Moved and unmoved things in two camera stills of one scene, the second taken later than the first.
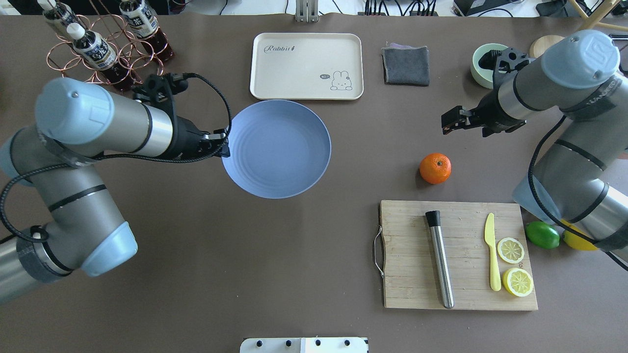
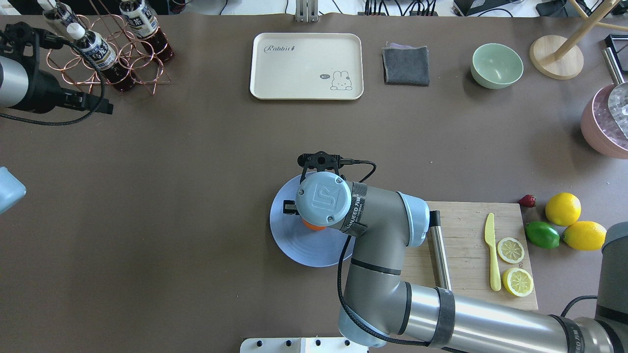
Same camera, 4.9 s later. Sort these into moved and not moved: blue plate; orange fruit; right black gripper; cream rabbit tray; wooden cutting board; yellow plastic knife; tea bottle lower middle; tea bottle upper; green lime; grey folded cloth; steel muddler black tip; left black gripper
Moved: blue plate; right black gripper; left black gripper; orange fruit
Not moved: green lime; steel muddler black tip; tea bottle lower middle; wooden cutting board; cream rabbit tray; grey folded cloth; tea bottle upper; yellow plastic knife
